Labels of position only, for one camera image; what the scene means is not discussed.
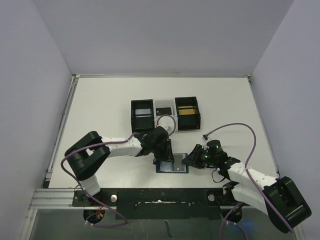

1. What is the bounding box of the blue leather card holder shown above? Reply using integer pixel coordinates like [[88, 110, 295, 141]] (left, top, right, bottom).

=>
[[153, 153, 189, 174]]

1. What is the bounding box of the black card from holder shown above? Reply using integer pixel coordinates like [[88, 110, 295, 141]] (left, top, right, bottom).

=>
[[172, 153, 187, 173]]

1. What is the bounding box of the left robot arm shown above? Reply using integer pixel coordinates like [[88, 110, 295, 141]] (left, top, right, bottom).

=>
[[60, 126, 175, 197]]

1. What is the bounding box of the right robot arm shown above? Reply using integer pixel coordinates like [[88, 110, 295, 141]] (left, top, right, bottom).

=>
[[182, 140, 312, 233]]

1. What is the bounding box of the black bin with silver card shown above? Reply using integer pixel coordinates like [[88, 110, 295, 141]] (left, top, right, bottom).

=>
[[131, 99, 155, 134]]

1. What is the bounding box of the black credit card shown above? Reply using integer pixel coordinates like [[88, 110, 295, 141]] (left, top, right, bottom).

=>
[[156, 107, 172, 116]]

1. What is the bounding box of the silver credit card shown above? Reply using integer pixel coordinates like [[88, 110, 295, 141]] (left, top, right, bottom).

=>
[[135, 108, 151, 115]]

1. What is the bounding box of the gold credit card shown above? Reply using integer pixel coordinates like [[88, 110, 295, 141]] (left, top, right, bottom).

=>
[[178, 105, 198, 116]]

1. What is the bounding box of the black bin with gold card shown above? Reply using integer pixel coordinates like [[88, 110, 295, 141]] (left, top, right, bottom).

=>
[[174, 96, 201, 131]]

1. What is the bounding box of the white middle bin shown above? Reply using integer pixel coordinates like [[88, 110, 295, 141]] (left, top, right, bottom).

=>
[[153, 98, 178, 136]]

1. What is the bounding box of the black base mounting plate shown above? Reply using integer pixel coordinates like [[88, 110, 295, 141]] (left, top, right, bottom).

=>
[[72, 187, 252, 221]]

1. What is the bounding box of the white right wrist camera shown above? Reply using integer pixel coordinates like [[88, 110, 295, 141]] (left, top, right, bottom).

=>
[[202, 134, 212, 147]]

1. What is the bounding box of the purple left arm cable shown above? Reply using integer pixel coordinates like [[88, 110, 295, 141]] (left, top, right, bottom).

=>
[[60, 114, 178, 228]]

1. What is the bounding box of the aluminium left side rail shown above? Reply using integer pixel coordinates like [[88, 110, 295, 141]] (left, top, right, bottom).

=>
[[44, 74, 80, 182]]

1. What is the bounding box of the aluminium rail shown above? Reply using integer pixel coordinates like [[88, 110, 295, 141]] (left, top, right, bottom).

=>
[[44, 74, 80, 182], [30, 188, 236, 210]]

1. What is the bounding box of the aluminium front rail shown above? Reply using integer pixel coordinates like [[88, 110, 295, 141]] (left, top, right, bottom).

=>
[[30, 188, 236, 210]]

